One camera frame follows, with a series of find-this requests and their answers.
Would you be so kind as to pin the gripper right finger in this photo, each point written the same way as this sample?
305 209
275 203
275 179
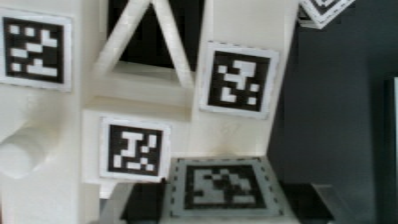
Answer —
316 204

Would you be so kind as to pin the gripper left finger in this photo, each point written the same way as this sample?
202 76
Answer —
133 205

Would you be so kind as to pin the white tagged cube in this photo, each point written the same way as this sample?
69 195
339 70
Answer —
318 11
222 192

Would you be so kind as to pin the white chair back frame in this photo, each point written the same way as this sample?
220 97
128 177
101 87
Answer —
128 53

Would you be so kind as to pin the white U-shaped obstacle fence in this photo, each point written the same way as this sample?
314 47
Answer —
394 140

